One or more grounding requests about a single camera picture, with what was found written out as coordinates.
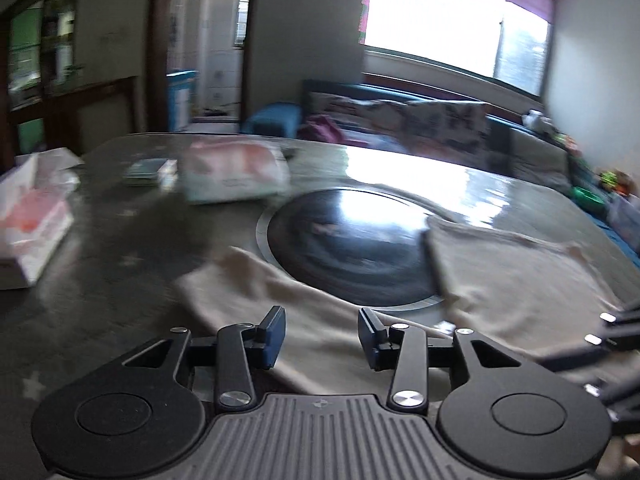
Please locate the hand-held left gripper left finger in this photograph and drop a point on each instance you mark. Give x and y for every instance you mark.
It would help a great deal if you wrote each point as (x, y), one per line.
(274, 336)

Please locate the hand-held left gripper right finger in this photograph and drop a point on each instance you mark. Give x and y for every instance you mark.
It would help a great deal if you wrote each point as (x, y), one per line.
(369, 337)

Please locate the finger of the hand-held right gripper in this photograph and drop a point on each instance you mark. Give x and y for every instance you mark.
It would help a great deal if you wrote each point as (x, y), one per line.
(620, 397)
(622, 336)

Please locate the beige garment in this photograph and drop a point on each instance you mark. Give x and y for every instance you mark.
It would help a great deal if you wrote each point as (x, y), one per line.
(500, 280)

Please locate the round black glass cooktop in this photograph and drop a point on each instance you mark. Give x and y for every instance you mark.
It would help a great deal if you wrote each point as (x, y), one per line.
(345, 245)

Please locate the clear plastic container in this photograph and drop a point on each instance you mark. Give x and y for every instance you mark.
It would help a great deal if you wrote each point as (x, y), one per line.
(625, 222)

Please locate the green bowl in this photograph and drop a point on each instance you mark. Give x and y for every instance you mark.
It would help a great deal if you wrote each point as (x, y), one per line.
(590, 199)

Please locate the colourful toy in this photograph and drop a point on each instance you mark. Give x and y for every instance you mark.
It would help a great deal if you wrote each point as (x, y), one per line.
(616, 181)

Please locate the pink and white tissue pack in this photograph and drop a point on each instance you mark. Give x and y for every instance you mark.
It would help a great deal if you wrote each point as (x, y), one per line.
(232, 170)

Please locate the grey cushion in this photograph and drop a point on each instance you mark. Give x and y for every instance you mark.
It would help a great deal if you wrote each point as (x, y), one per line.
(542, 160)

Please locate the small dark card box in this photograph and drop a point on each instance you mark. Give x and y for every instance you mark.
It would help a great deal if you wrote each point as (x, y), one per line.
(150, 172)

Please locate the purple cloth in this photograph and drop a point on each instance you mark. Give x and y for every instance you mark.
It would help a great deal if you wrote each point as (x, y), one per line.
(322, 127)

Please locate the blue stool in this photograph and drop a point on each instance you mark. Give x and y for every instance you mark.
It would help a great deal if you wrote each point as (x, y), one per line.
(272, 119)

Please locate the floral patterned cushion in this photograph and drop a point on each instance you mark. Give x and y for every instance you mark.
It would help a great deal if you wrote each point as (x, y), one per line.
(410, 117)

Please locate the white plush toy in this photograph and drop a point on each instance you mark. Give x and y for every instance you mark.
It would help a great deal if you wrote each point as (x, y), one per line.
(535, 118)

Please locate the blue sofa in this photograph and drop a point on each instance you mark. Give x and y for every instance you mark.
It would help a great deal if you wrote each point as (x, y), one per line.
(500, 120)

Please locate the blue and white box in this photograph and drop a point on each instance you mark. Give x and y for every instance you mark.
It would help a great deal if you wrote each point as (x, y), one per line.
(181, 100)

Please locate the white and red tissue box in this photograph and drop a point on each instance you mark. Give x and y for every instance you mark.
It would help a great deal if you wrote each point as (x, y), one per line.
(31, 232)

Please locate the window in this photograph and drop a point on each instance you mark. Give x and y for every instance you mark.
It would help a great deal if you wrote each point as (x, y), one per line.
(435, 15)

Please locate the wooden glass-door cabinet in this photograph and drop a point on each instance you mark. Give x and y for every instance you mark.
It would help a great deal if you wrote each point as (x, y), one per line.
(55, 60)

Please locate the wooden door frame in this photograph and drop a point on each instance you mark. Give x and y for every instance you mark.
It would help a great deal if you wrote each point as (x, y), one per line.
(160, 45)

